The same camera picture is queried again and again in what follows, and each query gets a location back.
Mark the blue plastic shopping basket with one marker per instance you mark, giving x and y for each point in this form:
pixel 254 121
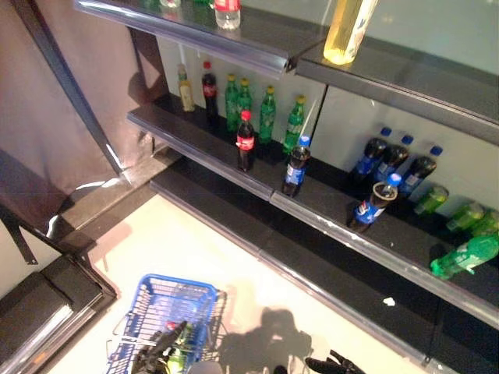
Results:
pixel 179 281

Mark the green soda bottle in basket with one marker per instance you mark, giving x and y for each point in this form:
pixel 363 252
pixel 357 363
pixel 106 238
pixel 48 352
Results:
pixel 175 362

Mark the Coca-Cola bottle red cap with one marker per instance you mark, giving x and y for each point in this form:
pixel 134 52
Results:
pixel 245 144
pixel 209 89

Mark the small yellow tea bottle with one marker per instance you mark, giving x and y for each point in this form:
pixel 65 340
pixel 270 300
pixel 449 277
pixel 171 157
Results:
pixel 186 93

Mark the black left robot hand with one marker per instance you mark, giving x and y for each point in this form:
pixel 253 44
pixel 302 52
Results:
pixel 154 352

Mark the black metal bracket bar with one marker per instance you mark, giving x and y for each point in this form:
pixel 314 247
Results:
pixel 17 235

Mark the dark green plastic bottle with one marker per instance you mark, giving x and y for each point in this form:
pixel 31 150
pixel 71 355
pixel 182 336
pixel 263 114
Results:
pixel 203 2

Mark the dark side shelf unit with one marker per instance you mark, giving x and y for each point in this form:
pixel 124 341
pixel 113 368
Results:
pixel 47 311

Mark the tall yellow tea bottle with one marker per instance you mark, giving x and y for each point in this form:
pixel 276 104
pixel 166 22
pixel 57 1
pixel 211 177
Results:
pixel 345 35

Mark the clear plastic bottle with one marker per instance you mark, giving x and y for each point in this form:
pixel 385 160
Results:
pixel 170 3

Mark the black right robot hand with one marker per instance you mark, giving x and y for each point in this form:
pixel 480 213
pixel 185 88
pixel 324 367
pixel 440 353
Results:
pixel 339 366

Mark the white paper scrap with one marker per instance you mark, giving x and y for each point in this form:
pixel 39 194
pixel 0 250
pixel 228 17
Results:
pixel 389 301

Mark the black shelf base plinth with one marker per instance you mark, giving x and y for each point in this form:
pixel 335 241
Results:
pixel 312 253

